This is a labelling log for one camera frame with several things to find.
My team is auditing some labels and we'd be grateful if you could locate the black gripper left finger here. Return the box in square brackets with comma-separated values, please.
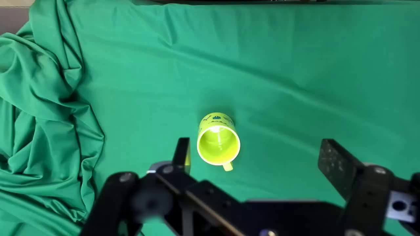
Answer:
[81, 136, 238, 236]

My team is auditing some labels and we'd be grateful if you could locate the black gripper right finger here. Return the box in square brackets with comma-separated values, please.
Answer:
[317, 138, 420, 236]

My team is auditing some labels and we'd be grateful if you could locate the yellow mug with dark print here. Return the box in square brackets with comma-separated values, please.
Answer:
[196, 112, 243, 173]

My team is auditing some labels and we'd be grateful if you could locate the green cloth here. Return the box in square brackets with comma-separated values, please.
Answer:
[0, 0, 420, 236]

